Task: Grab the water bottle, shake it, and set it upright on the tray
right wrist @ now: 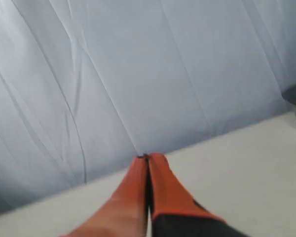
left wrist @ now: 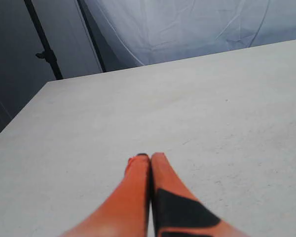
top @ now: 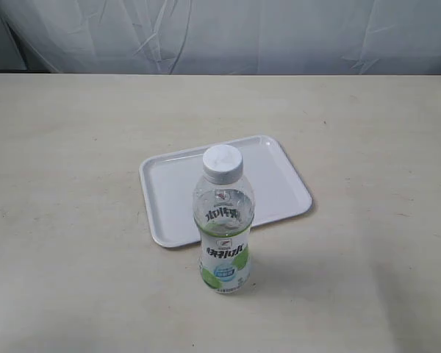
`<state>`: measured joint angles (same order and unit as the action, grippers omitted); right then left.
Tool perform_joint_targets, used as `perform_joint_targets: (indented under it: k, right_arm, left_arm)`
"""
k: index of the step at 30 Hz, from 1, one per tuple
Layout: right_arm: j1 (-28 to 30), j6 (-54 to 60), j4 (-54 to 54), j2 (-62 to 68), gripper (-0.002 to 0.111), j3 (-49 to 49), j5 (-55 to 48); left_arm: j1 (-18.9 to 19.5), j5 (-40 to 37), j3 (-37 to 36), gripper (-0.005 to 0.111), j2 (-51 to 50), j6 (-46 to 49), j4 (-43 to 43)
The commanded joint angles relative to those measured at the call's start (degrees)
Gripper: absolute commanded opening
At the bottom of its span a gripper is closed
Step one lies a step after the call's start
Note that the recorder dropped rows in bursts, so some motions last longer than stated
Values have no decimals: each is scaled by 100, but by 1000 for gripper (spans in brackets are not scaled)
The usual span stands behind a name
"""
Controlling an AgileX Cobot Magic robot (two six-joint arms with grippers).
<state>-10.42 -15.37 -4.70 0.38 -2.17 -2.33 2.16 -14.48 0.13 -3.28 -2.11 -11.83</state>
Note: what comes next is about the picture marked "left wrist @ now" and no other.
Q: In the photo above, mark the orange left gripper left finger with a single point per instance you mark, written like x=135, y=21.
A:
x=125, y=212

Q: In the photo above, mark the black light stand pole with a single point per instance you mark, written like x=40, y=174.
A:
x=47, y=54

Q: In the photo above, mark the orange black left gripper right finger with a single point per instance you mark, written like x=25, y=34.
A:
x=177, y=212

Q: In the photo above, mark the white backdrop cloth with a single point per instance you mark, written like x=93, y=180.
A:
x=142, y=32

